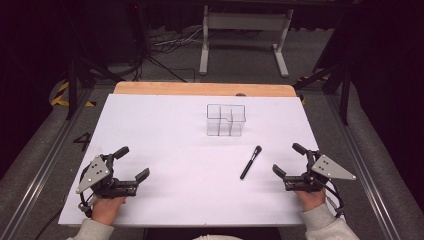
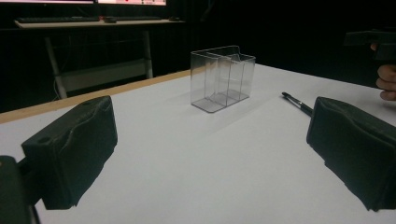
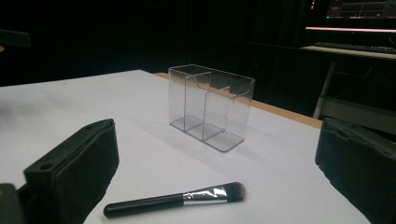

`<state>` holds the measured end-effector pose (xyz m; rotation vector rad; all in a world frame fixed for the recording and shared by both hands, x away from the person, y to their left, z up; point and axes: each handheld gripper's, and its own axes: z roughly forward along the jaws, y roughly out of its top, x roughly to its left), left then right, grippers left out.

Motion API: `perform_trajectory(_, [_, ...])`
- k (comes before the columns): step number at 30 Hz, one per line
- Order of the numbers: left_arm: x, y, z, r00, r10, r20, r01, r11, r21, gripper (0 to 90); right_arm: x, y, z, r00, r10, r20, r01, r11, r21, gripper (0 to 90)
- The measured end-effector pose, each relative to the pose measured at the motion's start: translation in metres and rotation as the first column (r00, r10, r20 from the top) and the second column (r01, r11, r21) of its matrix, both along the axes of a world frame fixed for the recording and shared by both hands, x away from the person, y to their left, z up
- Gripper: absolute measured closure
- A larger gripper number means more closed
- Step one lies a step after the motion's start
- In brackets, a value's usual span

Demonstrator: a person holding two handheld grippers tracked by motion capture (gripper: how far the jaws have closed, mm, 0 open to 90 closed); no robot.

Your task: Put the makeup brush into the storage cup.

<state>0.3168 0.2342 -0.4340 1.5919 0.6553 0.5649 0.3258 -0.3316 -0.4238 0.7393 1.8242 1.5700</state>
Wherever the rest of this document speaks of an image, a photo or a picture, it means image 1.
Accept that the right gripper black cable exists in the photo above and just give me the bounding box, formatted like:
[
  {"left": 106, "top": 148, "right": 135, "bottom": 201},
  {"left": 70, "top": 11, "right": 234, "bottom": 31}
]
[{"left": 319, "top": 179, "right": 346, "bottom": 219}]

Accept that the person's left hand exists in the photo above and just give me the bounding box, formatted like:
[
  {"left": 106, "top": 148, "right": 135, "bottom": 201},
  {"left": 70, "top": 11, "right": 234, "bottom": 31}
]
[{"left": 91, "top": 195, "right": 128, "bottom": 227}]

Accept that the white table mat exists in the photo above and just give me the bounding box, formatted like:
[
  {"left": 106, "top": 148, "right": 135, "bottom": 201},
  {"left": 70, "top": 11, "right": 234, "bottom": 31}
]
[{"left": 57, "top": 93, "right": 334, "bottom": 228}]

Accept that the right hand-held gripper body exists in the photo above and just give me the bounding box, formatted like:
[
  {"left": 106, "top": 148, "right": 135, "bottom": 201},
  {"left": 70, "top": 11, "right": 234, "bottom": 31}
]
[{"left": 283, "top": 149, "right": 357, "bottom": 194}]

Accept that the clear plastic organizer box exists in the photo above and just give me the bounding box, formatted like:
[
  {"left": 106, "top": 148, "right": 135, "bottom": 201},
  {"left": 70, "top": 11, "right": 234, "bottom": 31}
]
[{"left": 205, "top": 103, "right": 247, "bottom": 138}]

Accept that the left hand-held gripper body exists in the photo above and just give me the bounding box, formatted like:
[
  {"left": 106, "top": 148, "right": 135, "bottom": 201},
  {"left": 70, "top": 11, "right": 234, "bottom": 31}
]
[{"left": 75, "top": 154, "right": 139, "bottom": 200}]

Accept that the white metal stand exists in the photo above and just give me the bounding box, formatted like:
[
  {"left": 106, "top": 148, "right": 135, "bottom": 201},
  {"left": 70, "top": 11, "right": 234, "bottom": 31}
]
[{"left": 198, "top": 4, "right": 295, "bottom": 79}]

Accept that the black tripod stand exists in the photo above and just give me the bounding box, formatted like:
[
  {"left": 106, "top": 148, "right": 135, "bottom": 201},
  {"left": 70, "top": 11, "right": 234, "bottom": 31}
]
[
  {"left": 293, "top": 49, "right": 354, "bottom": 127},
  {"left": 65, "top": 56, "right": 126, "bottom": 121}
]

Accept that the black makeup brush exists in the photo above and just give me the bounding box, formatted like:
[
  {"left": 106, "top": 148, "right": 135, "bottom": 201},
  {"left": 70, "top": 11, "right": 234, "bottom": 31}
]
[{"left": 239, "top": 145, "right": 263, "bottom": 181}]

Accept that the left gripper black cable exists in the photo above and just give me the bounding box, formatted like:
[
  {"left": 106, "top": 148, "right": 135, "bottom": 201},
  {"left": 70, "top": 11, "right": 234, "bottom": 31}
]
[{"left": 33, "top": 189, "right": 101, "bottom": 240}]

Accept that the bundle of floor cables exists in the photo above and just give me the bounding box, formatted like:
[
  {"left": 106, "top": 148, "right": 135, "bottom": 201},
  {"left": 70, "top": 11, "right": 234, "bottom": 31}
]
[{"left": 126, "top": 26, "right": 204, "bottom": 83}]

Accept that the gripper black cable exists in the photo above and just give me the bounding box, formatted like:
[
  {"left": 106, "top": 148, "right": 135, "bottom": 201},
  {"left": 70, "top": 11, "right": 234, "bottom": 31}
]
[
  {"left": 319, "top": 179, "right": 346, "bottom": 219},
  {"left": 33, "top": 189, "right": 101, "bottom": 240}
]

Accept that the wooden table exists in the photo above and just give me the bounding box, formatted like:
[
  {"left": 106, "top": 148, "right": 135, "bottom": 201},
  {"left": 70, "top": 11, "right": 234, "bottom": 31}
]
[{"left": 113, "top": 81, "right": 298, "bottom": 98}]

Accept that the person's right hand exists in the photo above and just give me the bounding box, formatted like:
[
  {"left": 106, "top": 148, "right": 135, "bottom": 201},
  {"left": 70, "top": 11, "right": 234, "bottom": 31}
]
[{"left": 294, "top": 188, "right": 327, "bottom": 212}]

